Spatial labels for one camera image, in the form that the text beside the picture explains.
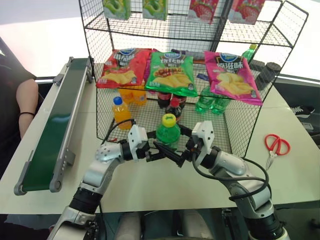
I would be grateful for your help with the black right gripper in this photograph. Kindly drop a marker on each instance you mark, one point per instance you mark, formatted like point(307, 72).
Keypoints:
point(192, 150)

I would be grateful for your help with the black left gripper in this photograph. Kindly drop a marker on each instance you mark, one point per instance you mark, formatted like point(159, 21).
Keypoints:
point(143, 152)

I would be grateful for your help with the green bottle with yellow cap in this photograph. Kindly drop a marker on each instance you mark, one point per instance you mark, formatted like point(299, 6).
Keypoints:
point(168, 133)

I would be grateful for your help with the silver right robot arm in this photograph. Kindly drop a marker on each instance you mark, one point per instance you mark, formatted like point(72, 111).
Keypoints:
point(250, 190)

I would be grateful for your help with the person's bare forearm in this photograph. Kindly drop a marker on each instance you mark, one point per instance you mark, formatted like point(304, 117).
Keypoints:
point(26, 100)

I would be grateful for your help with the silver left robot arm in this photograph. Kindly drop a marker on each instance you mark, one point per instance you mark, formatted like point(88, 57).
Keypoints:
point(97, 172)

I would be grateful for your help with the green conveyor belt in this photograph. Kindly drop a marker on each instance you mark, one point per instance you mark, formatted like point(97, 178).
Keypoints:
point(57, 120)

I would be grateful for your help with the cola bottle red cap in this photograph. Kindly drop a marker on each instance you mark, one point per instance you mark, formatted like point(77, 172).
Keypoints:
point(175, 108)

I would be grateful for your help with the orange soda bottle blue cap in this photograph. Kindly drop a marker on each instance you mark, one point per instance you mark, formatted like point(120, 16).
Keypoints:
point(121, 113)

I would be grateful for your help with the green soda bottle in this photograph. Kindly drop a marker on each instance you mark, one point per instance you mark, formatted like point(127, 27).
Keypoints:
point(248, 53)
point(203, 101)
point(221, 106)

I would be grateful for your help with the green potato chip bag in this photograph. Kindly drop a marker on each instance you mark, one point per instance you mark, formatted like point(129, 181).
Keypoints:
point(172, 75)

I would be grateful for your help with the small blue packet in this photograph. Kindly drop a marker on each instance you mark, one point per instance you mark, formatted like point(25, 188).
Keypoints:
point(202, 76)

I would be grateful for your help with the red potato chip bag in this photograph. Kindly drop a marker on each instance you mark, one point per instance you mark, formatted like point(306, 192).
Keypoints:
point(130, 67)

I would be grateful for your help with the pink potato chip bag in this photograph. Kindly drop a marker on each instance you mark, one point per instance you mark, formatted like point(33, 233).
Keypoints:
point(230, 80)

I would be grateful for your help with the dark flat packet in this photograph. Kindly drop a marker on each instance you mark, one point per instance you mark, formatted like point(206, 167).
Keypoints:
point(192, 54)

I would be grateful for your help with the black round container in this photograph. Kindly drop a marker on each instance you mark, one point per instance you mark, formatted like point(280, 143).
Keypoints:
point(257, 66)
point(268, 75)

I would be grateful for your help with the black and white sneaker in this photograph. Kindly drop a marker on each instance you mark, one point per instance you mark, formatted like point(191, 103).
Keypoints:
point(303, 111)

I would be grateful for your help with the black wristband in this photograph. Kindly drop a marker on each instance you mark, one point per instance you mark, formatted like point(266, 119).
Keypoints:
point(27, 114)

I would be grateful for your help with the strawberry drink carton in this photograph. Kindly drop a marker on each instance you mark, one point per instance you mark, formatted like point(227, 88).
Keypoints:
point(202, 11)

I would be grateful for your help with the green drink carton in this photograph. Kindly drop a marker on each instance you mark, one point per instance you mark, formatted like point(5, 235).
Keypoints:
point(155, 9)

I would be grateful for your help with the hanging green snack packets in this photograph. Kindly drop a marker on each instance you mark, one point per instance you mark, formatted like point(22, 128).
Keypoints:
point(116, 8)

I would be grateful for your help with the hanging pink snack packets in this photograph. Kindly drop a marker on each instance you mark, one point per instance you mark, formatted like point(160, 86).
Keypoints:
point(246, 11)

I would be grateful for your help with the person in black shirt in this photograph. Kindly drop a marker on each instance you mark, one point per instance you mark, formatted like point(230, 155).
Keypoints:
point(10, 105)

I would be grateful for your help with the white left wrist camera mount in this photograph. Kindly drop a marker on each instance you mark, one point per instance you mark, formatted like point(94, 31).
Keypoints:
point(137, 136)

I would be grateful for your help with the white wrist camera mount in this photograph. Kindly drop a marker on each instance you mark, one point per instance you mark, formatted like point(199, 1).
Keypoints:
point(137, 136)
point(205, 135)

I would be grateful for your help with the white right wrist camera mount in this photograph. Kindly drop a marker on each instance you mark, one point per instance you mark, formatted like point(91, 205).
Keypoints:
point(205, 135)

